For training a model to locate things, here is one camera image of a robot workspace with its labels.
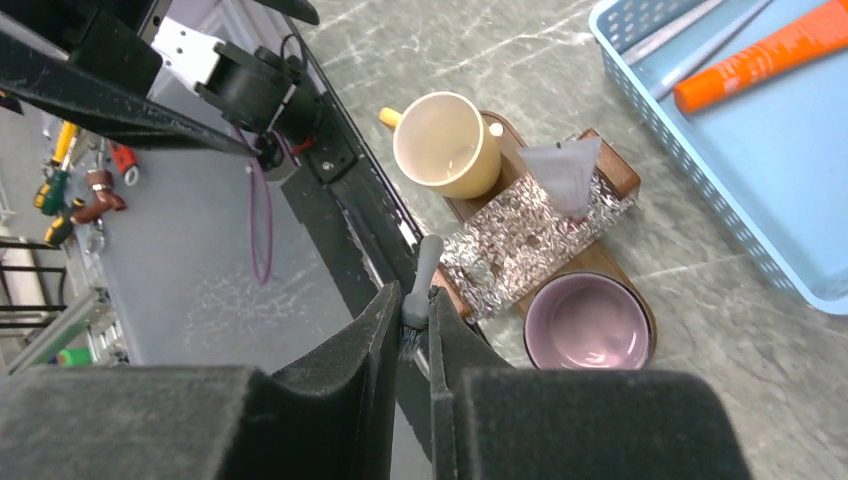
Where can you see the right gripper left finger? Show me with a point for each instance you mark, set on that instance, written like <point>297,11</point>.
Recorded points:
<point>166,422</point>

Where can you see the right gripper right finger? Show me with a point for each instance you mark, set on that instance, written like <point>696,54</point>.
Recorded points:
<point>491,420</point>

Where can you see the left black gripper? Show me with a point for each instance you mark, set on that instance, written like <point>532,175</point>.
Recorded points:
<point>111,40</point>

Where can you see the mauve ceramic cup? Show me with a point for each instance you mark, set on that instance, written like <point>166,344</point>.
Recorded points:
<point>590,321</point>

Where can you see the clear holder with brown ends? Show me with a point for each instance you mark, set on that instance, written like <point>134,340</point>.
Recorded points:
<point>536,238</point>

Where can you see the yellow ceramic mug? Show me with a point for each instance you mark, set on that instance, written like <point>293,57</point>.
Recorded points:
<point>441,142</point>

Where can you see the light blue plastic basket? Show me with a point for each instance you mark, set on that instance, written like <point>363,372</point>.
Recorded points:
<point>771,162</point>

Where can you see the light blue toothbrush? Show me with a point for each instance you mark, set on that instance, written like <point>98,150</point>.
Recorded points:
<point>693,61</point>

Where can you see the orange toothpaste tube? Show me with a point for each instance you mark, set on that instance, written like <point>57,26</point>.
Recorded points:
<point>816,34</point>

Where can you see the hand tools on floor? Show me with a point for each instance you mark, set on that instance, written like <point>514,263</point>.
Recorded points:
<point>81,176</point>

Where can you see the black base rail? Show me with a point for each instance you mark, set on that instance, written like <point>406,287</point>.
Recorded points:
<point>358,199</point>

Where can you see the aluminium frame rail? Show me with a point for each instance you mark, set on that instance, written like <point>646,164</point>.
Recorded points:
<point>90,317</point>

